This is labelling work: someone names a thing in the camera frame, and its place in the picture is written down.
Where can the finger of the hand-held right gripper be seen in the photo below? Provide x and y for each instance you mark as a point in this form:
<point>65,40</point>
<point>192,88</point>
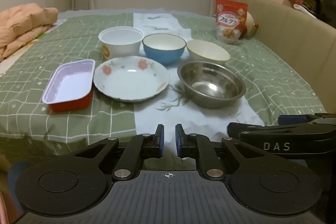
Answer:
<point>296,119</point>
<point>244,128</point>

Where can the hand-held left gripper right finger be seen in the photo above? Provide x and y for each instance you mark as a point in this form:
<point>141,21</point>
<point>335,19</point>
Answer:
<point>179,142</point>

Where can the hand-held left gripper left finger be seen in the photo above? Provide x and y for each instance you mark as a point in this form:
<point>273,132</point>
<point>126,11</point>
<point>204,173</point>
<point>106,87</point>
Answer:
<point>160,142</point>

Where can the stainless steel bowl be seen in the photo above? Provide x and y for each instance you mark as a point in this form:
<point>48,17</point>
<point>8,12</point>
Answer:
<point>210,98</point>

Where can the floral white plate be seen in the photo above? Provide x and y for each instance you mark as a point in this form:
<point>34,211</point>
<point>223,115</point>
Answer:
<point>131,79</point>

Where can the cream bowl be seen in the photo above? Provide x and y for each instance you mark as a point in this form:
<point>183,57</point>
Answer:
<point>207,52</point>

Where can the blue bowl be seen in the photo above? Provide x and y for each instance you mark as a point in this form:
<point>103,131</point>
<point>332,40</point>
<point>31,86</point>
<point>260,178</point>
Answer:
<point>162,54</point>

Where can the white plastic bowl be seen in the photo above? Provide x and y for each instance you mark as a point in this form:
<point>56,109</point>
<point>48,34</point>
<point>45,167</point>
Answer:
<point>120,48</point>

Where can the red rectangular tray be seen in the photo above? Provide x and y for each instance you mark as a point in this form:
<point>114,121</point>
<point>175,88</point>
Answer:
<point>68,85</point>

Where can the beige headboard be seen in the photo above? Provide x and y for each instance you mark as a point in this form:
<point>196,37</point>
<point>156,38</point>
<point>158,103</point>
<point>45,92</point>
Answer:
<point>288,37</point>

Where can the cream round plush toy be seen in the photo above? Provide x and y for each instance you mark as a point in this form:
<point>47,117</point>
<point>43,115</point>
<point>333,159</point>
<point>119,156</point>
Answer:
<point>251,24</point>

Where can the red cereal bag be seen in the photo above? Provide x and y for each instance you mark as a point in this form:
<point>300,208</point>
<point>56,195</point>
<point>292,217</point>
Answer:
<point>231,22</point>

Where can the white deer print cloth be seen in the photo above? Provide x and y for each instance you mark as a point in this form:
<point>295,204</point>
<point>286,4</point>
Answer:
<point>157,22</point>

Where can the peach duvet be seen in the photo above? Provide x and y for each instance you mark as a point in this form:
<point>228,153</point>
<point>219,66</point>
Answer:
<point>21,24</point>

